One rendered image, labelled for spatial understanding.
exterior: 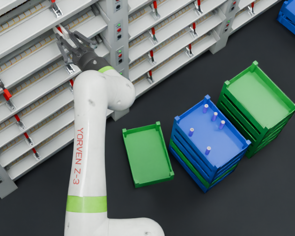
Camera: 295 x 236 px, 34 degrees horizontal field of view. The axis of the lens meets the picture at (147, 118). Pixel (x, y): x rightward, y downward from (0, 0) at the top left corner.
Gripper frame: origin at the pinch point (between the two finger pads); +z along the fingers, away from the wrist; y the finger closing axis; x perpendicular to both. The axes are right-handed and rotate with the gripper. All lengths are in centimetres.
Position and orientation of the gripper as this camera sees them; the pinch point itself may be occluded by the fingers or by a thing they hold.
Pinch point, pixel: (60, 32)
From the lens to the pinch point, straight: 175.0
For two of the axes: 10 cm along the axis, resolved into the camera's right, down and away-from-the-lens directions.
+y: 7.9, -5.5, 2.7
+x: -0.8, -5.3, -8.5
